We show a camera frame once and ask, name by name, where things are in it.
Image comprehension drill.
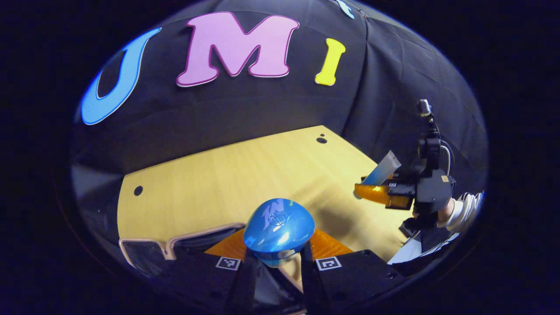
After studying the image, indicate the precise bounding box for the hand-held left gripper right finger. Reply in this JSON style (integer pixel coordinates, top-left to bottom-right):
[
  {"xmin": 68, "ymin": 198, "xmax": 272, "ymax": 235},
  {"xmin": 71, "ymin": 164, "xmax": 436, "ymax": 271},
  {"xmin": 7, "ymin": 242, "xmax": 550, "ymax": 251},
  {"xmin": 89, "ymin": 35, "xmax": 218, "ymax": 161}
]
[{"xmin": 300, "ymin": 229, "xmax": 408, "ymax": 315}]

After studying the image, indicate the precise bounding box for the blue round-cap bottle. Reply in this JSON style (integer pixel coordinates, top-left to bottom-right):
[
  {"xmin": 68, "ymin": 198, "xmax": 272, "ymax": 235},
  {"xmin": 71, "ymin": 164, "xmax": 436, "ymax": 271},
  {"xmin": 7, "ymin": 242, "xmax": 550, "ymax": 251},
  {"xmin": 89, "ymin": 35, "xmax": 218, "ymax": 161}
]
[{"xmin": 243, "ymin": 198, "xmax": 315, "ymax": 268}]

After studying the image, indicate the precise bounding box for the pink suitcase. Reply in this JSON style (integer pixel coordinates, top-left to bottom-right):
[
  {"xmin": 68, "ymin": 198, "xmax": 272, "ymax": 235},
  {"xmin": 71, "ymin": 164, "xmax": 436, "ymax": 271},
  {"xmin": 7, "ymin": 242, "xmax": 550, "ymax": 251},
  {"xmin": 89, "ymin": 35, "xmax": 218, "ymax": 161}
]
[{"xmin": 118, "ymin": 222, "xmax": 246, "ymax": 280}]

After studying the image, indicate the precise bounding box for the blue and white tube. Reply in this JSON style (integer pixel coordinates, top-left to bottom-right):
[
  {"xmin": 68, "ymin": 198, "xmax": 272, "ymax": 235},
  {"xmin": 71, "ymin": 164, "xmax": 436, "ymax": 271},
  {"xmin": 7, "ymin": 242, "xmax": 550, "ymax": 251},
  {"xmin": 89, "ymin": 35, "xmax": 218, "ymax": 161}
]
[{"xmin": 361, "ymin": 150, "xmax": 402, "ymax": 187}]

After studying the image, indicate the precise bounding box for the person's clothing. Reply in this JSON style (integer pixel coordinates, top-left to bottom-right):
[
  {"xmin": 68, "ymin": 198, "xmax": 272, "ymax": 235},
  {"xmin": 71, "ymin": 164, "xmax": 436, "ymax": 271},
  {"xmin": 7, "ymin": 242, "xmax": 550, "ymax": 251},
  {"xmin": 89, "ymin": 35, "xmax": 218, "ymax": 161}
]
[{"xmin": 387, "ymin": 227, "xmax": 461, "ymax": 266}]

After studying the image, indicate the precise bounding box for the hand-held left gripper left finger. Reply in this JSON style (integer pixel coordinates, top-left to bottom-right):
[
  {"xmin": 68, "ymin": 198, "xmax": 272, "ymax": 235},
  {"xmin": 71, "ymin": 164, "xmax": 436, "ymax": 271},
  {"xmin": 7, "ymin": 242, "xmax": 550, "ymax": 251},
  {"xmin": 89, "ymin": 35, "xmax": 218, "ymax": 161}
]
[{"xmin": 161, "ymin": 227, "xmax": 260, "ymax": 315}]

